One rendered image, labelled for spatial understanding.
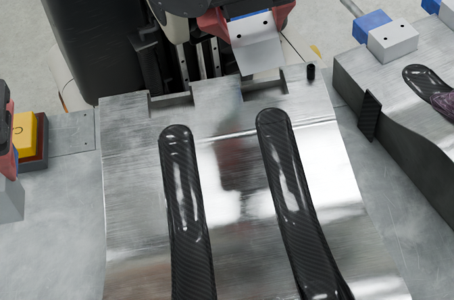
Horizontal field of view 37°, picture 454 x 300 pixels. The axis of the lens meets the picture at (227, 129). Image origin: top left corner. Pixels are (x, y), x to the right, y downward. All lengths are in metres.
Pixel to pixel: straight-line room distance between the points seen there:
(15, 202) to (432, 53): 0.52
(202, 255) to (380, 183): 0.25
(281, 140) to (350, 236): 0.14
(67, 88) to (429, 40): 1.05
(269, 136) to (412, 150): 0.16
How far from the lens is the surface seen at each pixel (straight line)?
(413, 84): 0.84
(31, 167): 0.87
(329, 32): 2.15
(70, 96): 1.70
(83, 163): 0.86
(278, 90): 0.81
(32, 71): 2.20
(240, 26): 0.72
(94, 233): 0.80
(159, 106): 0.81
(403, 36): 0.85
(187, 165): 0.72
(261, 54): 0.72
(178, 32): 1.15
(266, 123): 0.75
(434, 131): 0.75
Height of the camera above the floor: 1.46
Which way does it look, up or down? 51 degrees down
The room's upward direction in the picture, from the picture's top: 8 degrees counter-clockwise
